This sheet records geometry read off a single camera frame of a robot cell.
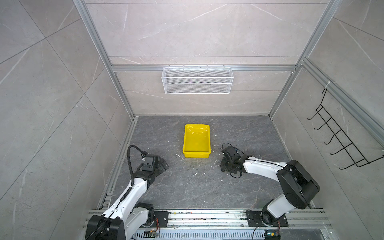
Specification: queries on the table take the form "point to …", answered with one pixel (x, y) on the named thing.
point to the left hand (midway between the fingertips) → (159, 163)
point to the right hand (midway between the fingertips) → (221, 164)
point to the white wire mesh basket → (197, 80)
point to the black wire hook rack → (358, 159)
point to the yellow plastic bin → (197, 141)
